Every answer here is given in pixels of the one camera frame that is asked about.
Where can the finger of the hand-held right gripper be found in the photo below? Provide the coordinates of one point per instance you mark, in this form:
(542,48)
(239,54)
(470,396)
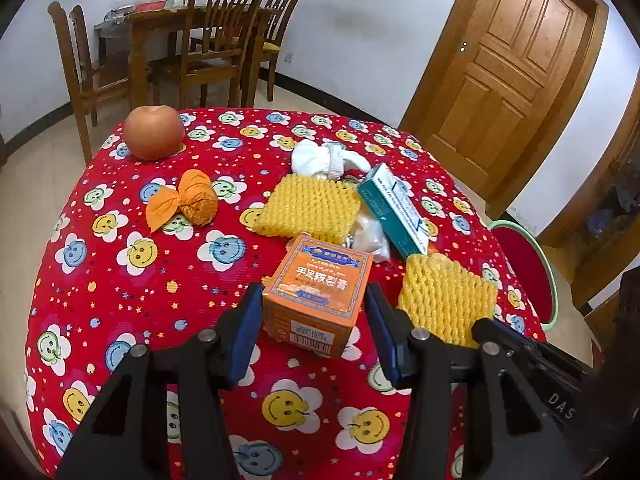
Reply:
(515,336)

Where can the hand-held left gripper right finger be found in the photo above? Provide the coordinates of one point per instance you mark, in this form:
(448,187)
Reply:
(385,340)

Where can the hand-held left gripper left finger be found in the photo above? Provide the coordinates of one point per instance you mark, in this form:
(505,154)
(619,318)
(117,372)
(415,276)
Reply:
(247,335)

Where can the red stool green rim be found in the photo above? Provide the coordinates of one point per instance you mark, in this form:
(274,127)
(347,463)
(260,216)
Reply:
(525,270)

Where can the yellow foam fruit net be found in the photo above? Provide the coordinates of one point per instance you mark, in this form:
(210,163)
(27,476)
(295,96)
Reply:
(442,295)
(310,207)

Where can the orange cardboard box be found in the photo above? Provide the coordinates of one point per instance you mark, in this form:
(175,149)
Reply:
(315,290)

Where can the clear plastic bag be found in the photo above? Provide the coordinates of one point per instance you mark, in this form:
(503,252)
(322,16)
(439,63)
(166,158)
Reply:
(371,237)

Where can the red smiley flower tablecloth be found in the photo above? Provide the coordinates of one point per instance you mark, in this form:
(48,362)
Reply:
(150,300)

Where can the teal and white box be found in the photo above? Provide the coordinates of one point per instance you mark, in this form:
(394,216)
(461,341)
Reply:
(392,210)

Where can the orange cloth bundle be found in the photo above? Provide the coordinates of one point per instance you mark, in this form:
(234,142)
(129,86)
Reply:
(195,200)

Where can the wooden cabinet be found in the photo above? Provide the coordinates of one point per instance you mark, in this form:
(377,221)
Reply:
(605,200)

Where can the white sock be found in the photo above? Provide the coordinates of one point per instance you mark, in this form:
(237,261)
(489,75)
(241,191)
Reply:
(320,160)

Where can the apple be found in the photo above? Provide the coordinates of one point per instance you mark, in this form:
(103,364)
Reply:
(154,132)

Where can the wooden door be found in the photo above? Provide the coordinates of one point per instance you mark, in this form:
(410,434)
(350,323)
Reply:
(510,70)

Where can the wooden dining chair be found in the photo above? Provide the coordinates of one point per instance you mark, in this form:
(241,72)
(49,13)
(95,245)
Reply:
(220,35)
(82,75)
(277,15)

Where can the wooden dining table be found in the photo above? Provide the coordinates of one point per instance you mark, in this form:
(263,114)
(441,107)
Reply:
(140,50)

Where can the red basin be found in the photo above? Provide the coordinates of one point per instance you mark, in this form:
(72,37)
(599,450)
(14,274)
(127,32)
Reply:
(151,5)

